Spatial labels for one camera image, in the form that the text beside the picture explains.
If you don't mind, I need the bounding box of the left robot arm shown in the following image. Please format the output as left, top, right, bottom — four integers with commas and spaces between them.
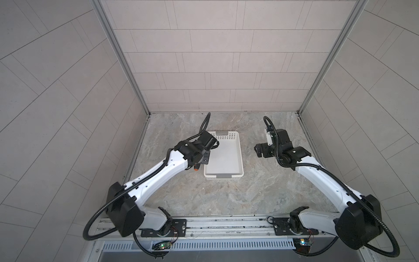
105, 131, 219, 237

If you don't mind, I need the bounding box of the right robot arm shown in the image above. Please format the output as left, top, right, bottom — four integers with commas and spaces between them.
254, 127, 384, 250

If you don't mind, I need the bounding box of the white plastic bin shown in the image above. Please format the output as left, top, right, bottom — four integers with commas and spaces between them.
204, 131, 244, 180

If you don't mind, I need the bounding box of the left circuit board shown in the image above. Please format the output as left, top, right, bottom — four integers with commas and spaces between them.
152, 241, 172, 251

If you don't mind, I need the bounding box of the circuit board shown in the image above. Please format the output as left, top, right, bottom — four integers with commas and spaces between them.
292, 238, 312, 254
152, 241, 172, 251

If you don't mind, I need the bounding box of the perforated vent strip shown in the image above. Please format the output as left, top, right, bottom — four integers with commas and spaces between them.
103, 239, 296, 252

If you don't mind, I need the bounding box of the right circuit board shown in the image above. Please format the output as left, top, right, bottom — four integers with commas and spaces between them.
292, 238, 312, 254

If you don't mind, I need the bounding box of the right corner metal profile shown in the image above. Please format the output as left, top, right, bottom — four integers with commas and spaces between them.
297, 0, 369, 116

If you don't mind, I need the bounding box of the corner metal profile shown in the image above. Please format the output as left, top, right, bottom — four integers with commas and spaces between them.
90, 0, 151, 117
297, 0, 369, 116

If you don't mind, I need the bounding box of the left corner metal profile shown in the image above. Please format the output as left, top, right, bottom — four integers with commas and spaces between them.
90, 0, 151, 117

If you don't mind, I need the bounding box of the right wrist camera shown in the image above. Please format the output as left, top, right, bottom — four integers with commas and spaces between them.
266, 129, 273, 146

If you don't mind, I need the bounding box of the aluminium mounting rail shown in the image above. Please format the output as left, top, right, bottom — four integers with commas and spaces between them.
91, 214, 364, 242

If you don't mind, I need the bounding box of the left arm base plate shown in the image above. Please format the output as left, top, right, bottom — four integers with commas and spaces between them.
141, 219, 187, 238

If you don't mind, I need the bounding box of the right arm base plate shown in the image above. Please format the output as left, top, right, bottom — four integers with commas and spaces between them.
267, 217, 319, 236

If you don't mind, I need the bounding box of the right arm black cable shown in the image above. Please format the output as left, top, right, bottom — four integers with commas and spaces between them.
263, 116, 400, 258

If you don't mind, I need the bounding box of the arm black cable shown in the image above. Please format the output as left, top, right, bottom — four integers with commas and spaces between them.
82, 112, 220, 259
263, 116, 400, 258

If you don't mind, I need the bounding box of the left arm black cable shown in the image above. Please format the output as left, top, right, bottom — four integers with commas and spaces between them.
82, 112, 220, 259

